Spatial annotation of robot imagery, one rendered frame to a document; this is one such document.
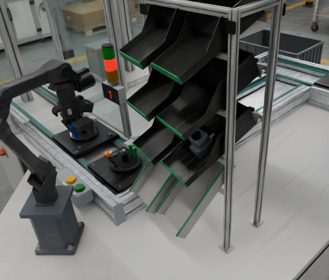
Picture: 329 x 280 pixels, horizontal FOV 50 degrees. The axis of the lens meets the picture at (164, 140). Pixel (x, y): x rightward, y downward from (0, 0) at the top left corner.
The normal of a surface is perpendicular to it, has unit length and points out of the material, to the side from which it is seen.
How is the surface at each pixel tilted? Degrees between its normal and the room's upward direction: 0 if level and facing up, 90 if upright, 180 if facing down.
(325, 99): 90
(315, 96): 90
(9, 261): 0
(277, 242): 0
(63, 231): 90
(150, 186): 45
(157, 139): 25
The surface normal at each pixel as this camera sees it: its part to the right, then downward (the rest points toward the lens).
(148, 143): -0.43, -0.62
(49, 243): -0.06, 0.55
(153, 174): -0.66, -0.36
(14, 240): -0.07, -0.84
